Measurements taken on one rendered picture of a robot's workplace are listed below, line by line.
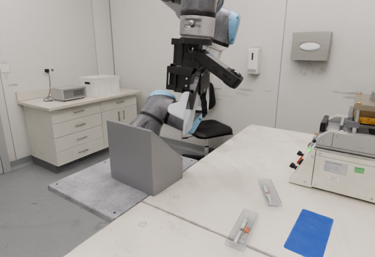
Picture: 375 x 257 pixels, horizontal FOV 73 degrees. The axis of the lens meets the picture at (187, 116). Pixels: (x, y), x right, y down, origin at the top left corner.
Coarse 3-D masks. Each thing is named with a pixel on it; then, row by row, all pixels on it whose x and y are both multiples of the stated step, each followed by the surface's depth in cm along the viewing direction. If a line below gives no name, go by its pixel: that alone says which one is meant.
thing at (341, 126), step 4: (328, 124) 116; (332, 124) 116; (336, 124) 116; (340, 124) 102; (344, 124) 116; (328, 128) 110; (332, 128) 110; (336, 128) 110; (340, 128) 102; (344, 128) 110; (320, 132) 105
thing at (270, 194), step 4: (260, 180) 106; (264, 180) 106; (268, 180) 106; (260, 184) 103; (264, 184) 103; (268, 184) 103; (272, 184) 103; (264, 188) 100; (268, 188) 100; (272, 188) 100; (264, 192) 97; (268, 192) 97; (272, 192) 97; (276, 192) 97; (268, 196) 95; (272, 196) 95; (276, 196) 95; (268, 200) 92; (272, 200) 92; (276, 200) 92; (280, 200) 92
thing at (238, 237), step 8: (240, 216) 83; (248, 216) 83; (256, 216) 83; (240, 224) 80; (248, 224) 80; (232, 232) 76; (240, 232) 76; (248, 232) 76; (232, 240) 73; (240, 240) 73
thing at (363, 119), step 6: (354, 114) 98; (360, 114) 98; (366, 114) 98; (372, 114) 98; (360, 120) 95; (366, 120) 94; (372, 120) 93; (360, 126) 96; (366, 126) 95; (372, 126) 94
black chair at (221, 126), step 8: (208, 120) 294; (216, 120) 295; (200, 128) 265; (208, 128) 265; (216, 128) 266; (224, 128) 268; (192, 136) 275; (200, 136) 253; (208, 136) 255; (216, 136) 259; (208, 152) 284
